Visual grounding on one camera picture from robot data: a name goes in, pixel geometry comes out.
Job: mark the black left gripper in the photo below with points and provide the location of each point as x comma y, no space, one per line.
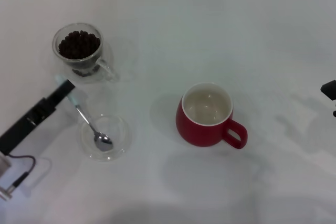
26,127

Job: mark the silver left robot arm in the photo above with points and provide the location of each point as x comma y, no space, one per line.
4,165

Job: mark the red mug white inside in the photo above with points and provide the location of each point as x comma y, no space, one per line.
194,134

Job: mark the dark coffee bean pile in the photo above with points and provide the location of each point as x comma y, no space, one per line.
78,45

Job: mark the clear glass saucer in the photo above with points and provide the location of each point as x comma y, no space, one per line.
119,134

